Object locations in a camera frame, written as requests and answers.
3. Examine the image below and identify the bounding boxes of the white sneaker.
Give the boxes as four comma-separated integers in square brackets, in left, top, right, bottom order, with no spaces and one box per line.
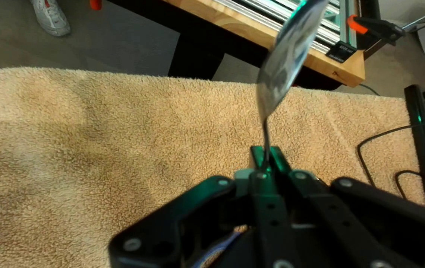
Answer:
[30,0,72,37]

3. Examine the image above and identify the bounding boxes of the beige towel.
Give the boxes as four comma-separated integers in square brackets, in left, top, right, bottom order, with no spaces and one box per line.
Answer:
[0,67,424,268]

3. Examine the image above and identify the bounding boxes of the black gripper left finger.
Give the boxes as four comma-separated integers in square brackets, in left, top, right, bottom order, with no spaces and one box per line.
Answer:
[109,147,293,268]

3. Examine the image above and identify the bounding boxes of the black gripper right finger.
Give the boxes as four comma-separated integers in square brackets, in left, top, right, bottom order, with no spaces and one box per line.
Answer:
[270,146,425,268]

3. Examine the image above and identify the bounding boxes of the silver spoon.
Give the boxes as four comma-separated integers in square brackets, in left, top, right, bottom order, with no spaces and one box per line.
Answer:
[257,0,328,171]

